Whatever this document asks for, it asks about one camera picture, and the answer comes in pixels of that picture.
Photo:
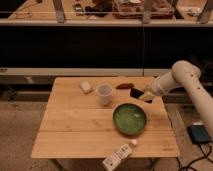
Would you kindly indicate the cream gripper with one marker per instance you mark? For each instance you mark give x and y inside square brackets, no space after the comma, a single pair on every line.
[147,94]

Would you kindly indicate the black eraser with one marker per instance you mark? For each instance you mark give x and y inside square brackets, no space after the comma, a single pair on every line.
[138,94]

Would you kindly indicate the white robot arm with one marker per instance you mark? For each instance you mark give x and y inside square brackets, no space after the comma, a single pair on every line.
[186,75]

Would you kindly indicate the white sponge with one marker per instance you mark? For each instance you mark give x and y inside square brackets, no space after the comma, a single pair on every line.
[86,87]

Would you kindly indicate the brown sausage-shaped object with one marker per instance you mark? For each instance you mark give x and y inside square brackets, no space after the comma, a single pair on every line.
[125,86]

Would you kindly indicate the green bowl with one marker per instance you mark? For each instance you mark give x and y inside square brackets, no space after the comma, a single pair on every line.
[129,119]

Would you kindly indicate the clear plastic cup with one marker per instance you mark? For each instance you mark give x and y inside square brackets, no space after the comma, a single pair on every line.
[104,93]

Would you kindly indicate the black power adapter box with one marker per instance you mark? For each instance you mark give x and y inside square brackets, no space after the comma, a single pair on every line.
[198,134]

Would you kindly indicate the white tube bottle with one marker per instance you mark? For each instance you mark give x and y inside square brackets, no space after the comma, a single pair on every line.
[111,162]

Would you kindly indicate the wooden table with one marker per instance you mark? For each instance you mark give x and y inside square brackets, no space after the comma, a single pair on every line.
[76,125]

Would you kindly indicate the clear container with food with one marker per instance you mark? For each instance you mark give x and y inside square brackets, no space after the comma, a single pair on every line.
[135,8]

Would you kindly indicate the black remote on shelf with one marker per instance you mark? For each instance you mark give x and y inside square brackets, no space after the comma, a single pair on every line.
[78,9]

